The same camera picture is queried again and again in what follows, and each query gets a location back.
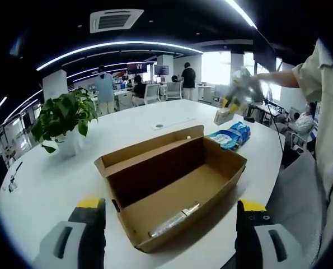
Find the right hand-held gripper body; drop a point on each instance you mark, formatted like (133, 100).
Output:
(246, 87)

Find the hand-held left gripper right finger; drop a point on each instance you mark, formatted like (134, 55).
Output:
(269, 246)

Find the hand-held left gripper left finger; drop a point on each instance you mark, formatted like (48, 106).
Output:
(54, 246)

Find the small white carton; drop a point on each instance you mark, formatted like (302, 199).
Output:
(222, 117)

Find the blue wet wipes soft item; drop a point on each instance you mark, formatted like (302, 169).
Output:
(232, 137)

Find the brown cardboard shoe box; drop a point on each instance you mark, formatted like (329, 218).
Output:
(183, 182)

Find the clear capped silver tube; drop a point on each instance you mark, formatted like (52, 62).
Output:
(174, 221)

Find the white office chair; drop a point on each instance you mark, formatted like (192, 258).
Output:
(173, 91)
(152, 93)

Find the white table socket strip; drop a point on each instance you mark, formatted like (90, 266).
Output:
(171, 124)

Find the straight ceiling light strip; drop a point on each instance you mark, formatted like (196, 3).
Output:
(241, 14)

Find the black desk monitor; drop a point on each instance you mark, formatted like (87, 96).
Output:
(161, 70)

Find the small black pen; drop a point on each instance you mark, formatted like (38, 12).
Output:
(17, 173)

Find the long curved ceiling light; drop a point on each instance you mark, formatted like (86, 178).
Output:
(113, 46)

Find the green potted plant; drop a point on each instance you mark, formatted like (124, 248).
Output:
(65, 117)

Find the ceiling air conditioner vent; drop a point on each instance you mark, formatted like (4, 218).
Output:
(116, 21)

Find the white pillar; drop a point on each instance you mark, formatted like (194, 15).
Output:
(54, 85)

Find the dark wall display screen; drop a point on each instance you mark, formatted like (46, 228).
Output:
(136, 68)

